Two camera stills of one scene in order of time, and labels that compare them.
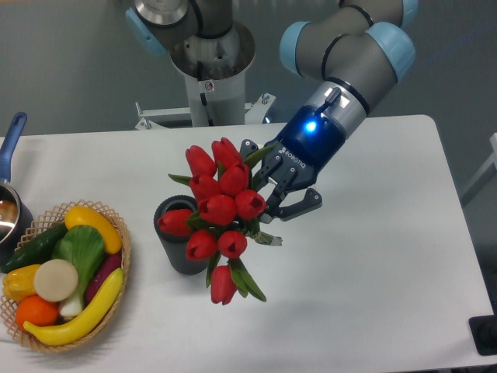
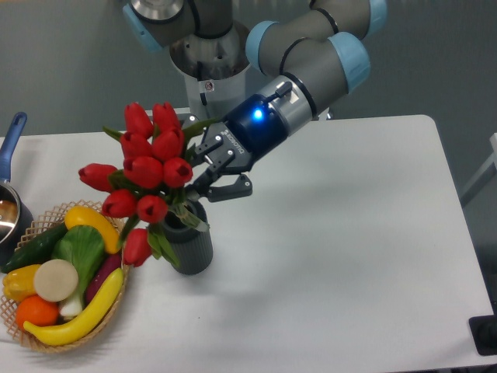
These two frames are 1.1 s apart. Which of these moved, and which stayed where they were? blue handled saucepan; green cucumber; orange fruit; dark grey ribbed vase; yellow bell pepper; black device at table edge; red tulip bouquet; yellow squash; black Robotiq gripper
Moved: red tulip bouquet; dark grey ribbed vase; black Robotiq gripper
Stayed: yellow bell pepper; black device at table edge; orange fruit; green cucumber; yellow squash; blue handled saucepan
